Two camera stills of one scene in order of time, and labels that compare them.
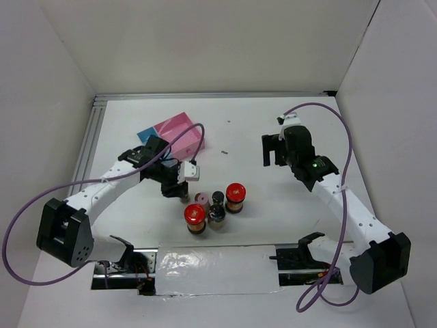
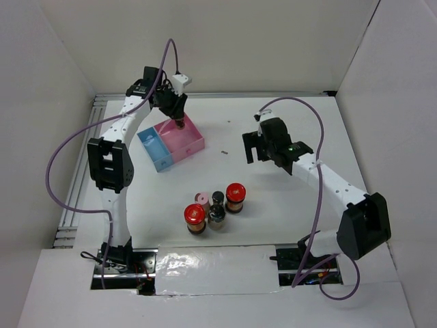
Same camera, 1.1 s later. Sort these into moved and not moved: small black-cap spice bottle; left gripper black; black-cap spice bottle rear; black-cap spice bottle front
Moved: small black-cap spice bottle; left gripper black
Not moved: black-cap spice bottle front; black-cap spice bottle rear
